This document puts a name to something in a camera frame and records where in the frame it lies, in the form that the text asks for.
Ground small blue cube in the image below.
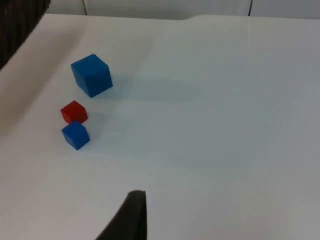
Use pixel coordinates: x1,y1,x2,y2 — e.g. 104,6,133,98
61,120,91,151

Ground large blue cube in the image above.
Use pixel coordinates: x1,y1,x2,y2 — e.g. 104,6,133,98
70,53,114,99

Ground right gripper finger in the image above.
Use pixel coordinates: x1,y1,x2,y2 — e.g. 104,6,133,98
95,190,148,240

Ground dark brown wicker basket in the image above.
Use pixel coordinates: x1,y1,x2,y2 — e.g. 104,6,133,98
0,0,52,72

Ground small red cube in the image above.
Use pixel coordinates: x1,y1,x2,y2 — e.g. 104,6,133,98
60,100,89,125

